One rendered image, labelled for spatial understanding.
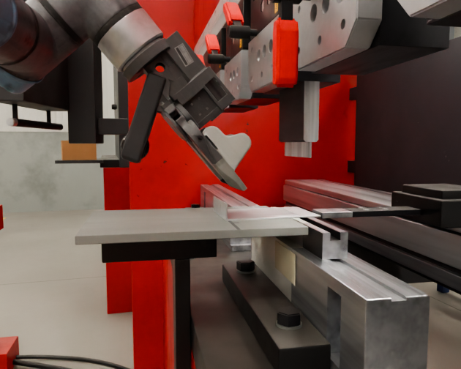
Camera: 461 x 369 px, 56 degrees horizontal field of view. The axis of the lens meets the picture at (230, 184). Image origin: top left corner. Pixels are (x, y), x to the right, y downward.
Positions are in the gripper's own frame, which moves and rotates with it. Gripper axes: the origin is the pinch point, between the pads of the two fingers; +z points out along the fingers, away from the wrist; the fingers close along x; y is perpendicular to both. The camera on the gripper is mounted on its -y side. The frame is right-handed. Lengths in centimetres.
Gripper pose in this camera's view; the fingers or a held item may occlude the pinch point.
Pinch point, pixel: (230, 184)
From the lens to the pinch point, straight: 59.2
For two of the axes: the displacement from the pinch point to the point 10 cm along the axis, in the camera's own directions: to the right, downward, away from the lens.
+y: 7.5, -6.6, 0.9
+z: 6.3, 7.5, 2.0
